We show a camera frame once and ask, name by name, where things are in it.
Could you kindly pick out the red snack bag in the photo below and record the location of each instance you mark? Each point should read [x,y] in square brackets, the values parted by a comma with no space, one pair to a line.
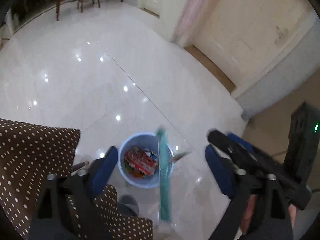
[141,162]

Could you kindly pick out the grey slipper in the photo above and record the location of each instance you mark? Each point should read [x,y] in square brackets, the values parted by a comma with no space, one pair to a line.
[128,206]

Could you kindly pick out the person's right hand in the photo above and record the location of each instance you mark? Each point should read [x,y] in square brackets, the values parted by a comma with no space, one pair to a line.
[251,207]

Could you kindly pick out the pink curtain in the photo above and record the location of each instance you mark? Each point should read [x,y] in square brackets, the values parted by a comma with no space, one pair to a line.
[189,17]

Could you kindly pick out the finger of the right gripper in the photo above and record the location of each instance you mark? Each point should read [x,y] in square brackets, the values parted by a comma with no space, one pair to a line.
[246,145]

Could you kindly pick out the teal long wrapper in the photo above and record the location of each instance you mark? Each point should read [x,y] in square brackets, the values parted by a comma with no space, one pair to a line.
[164,156]

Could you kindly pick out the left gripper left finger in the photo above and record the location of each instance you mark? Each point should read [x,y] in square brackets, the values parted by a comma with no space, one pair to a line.
[65,209]

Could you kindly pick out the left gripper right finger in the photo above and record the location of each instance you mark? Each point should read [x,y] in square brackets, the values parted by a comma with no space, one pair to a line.
[257,207]

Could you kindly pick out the light blue trash bin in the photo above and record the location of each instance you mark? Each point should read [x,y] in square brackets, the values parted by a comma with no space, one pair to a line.
[144,141]

